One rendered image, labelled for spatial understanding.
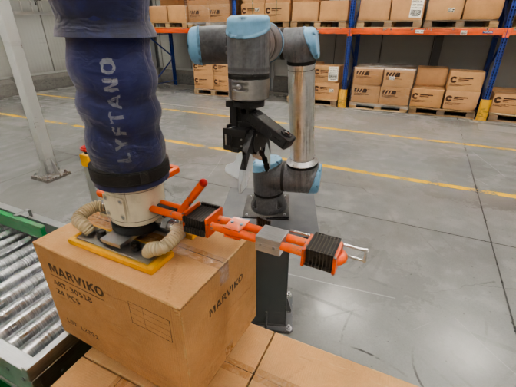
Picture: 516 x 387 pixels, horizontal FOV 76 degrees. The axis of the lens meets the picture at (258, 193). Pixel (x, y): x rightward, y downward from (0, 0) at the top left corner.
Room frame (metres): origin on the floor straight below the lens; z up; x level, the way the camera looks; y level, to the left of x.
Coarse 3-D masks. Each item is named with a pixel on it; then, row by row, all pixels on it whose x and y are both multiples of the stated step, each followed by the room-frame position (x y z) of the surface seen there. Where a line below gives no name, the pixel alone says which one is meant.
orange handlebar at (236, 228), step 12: (96, 192) 0.96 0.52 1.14; (168, 204) 0.88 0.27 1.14; (180, 204) 0.88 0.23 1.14; (168, 216) 0.83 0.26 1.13; (180, 216) 0.81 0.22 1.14; (216, 228) 0.76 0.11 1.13; (228, 228) 0.74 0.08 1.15; (240, 228) 0.74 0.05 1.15; (252, 228) 0.76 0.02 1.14; (252, 240) 0.71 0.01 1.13; (288, 240) 0.71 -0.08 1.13; (300, 240) 0.70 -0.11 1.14; (288, 252) 0.67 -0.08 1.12; (300, 252) 0.65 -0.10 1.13
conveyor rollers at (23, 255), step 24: (0, 240) 1.59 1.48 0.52; (24, 240) 1.55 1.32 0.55; (0, 264) 1.35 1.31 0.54; (24, 264) 1.36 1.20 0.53; (0, 288) 1.17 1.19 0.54; (24, 288) 1.18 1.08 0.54; (48, 288) 1.19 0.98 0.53; (0, 312) 1.02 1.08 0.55; (24, 312) 1.02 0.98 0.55; (48, 312) 1.02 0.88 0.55; (0, 336) 0.91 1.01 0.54; (24, 336) 0.91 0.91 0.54; (48, 336) 0.91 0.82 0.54
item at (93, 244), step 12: (96, 228) 0.92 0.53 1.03; (72, 240) 0.86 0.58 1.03; (84, 240) 0.85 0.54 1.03; (96, 240) 0.85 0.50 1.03; (132, 240) 0.85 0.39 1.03; (96, 252) 0.81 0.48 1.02; (108, 252) 0.80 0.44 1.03; (120, 252) 0.79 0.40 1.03; (132, 252) 0.79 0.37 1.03; (168, 252) 0.80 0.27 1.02; (132, 264) 0.75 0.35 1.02; (144, 264) 0.74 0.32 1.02; (156, 264) 0.75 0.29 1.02
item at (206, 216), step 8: (192, 208) 0.83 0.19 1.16; (200, 208) 0.84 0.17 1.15; (208, 208) 0.84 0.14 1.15; (216, 208) 0.84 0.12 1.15; (184, 216) 0.78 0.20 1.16; (192, 216) 0.80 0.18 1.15; (200, 216) 0.80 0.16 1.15; (208, 216) 0.80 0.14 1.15; (216, 216) 0.80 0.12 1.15; (184, 224) 0.79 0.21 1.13; (192, 224) 0.78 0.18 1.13; (200, 224) 0.76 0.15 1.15; (208, 224) 0.76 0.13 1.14; (192, 232) 0.77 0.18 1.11; (200, 232) 0.76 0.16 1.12; (208, 232) 0.76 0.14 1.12
